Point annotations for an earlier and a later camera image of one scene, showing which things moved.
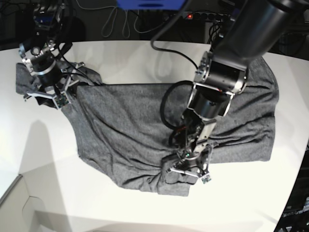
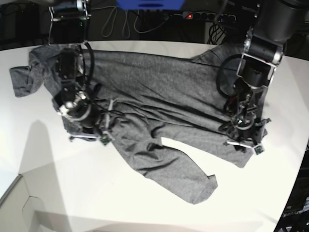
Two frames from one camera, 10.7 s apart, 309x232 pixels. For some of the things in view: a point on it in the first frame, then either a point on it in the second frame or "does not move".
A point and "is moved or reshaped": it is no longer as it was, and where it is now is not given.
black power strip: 207,16 does not move
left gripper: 54,85 → 97,126
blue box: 151,5 does not move
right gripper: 194,164 → 251,137
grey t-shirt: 132,132 is moved or reshaped
